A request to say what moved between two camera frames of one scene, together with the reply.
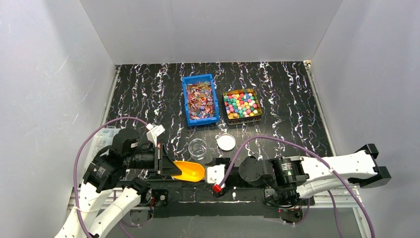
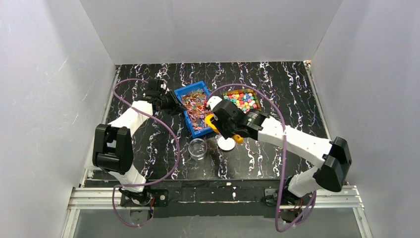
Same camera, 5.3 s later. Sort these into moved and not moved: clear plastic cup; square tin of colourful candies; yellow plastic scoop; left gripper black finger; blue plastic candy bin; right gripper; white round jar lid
Moved: left gripper black finger; right gripper; yellow plastic scoop; blue plastic candy bin
Not moved: clear plastic cup; white round jar lid; square tin of colourful candies
